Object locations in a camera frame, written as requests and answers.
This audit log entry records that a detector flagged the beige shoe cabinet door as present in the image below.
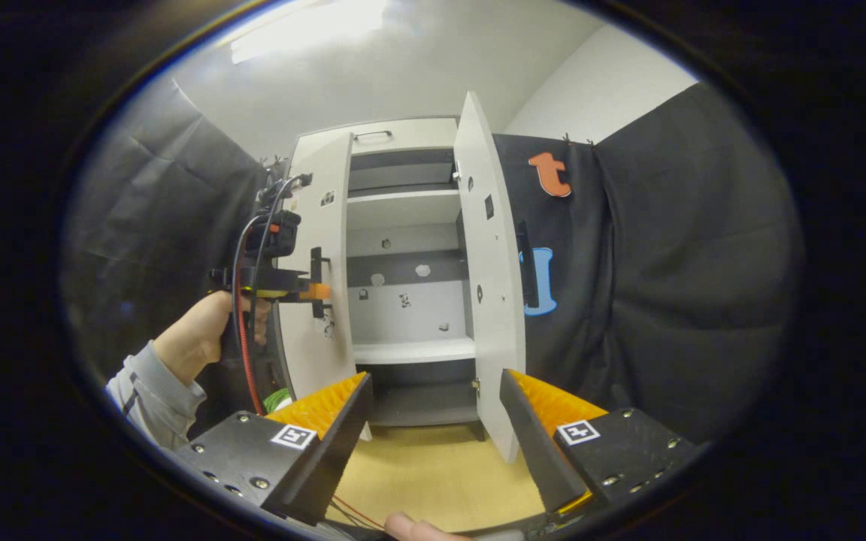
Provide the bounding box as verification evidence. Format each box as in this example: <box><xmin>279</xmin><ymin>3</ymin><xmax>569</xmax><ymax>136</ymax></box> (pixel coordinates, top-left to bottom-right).
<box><xmin>277</xmin><ymin>131</ymin><xmax>372</xmax><ymax>443</ymax></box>
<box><xmin>452</xmin><ymin>92</ymin><xmax>528</xmax><ymax>463</ymax></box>

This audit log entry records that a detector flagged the beige double-door shoe cabinet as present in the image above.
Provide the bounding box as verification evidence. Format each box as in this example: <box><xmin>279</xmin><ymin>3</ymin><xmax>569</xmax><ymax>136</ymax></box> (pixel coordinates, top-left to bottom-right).
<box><xmin>275</xmin><ymin>92</ymin><xmax>528</xmax><ymax>463</ymax></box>

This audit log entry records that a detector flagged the ceiling light panel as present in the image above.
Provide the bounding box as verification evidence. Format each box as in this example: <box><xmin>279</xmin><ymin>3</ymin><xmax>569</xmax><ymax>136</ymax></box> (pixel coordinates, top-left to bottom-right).
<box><xmin>230</xmin><ymin>0</ymin><xmax>389</xmax><ymax>65</ymax></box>

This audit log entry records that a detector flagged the black backdrop cloth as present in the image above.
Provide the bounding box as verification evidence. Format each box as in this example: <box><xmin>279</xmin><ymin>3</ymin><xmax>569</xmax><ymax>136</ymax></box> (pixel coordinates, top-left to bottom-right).
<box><xmin>61</xmin><ymin>79</ymin><xmax>806</xmax><ymax>444</ymax></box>

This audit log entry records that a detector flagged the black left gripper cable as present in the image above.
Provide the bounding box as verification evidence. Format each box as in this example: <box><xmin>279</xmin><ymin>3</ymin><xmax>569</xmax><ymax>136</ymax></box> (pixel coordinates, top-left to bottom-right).
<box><xmin>249</xmin><ymin>174</ymin><xmax>306</xmax><ymax>290</ymax></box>

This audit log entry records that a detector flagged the black left door handle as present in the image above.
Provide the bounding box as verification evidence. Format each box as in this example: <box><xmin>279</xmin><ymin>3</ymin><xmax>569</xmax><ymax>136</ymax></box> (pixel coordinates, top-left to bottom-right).
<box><xmin>310</xmin><ymin>246</ymin><xmax>325</xmax><ymax>318</ymax></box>

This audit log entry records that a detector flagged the red gripper cable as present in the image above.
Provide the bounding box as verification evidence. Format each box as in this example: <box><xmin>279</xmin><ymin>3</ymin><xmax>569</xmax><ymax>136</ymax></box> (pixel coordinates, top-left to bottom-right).
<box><xmin>232</xmin><ymin>216</ymin><xmax>385</xmax><ymax>530</ymax></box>

